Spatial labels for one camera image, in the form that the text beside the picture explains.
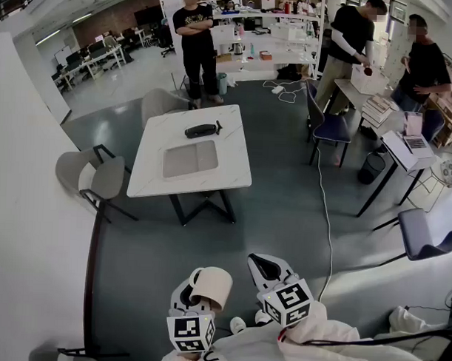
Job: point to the grey and white chair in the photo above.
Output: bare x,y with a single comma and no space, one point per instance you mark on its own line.
107,175

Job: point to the pink laptop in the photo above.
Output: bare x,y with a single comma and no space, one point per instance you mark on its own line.
413,125

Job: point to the person's right forearm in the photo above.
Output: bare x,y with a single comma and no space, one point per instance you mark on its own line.
328,327

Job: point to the person's right white shoe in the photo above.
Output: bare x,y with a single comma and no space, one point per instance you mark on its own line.
262,317

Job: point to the person's white shoe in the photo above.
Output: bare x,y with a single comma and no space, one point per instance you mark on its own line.
262,317
237,324

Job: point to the black mesh waste bin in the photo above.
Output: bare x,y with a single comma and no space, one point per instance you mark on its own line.
372,168

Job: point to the row of white office desks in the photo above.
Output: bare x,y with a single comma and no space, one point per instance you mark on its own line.
93,60

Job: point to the grey upholstered chair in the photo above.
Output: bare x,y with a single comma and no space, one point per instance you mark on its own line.
160,103

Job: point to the white jacket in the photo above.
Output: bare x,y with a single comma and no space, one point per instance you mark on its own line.
406,323

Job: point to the grey plastic tray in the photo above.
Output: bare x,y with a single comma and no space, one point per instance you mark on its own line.
189,159

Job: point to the grey desk black legs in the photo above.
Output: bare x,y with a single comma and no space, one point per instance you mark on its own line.
349,89

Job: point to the black oblong case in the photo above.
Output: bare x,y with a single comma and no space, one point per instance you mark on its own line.
200,131

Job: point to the white shelf rack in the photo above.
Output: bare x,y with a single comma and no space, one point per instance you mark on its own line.
274,57

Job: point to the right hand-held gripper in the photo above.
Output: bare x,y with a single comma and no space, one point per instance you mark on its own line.
286,300

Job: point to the person's left white shoe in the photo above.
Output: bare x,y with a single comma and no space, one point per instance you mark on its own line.
237,324

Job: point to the stack of books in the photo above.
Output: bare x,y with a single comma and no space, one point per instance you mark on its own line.
378,109

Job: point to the white storage box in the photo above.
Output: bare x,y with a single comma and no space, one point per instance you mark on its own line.
372,82

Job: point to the beige ceramic mug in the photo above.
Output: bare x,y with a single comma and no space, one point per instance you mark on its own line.
215,286

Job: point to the white marble table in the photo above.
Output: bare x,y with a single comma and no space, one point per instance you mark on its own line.
157,144

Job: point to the person's torso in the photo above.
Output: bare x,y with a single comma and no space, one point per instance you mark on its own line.
249,351

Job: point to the blue chair black legs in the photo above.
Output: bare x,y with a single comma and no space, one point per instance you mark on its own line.
416,234

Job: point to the grey chair blue seat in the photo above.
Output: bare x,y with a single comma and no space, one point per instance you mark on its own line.
331,128

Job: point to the pale teal waste bin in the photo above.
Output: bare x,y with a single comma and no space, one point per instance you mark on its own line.
222,83

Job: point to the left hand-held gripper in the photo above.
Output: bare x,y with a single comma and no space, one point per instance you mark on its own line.
189,330

